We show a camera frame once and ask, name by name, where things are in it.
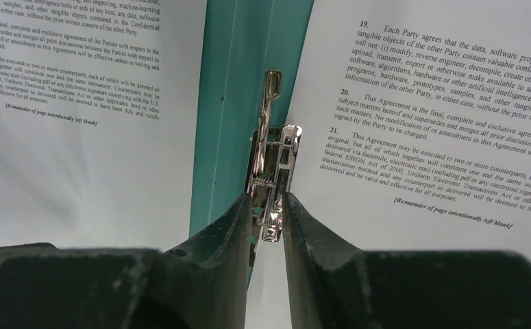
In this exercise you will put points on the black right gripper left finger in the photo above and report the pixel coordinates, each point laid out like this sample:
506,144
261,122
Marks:
200,283

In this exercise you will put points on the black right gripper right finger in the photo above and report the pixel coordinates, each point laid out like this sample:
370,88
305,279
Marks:
334,284

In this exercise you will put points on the printed white paper sheet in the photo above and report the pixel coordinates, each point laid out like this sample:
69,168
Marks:
98,112

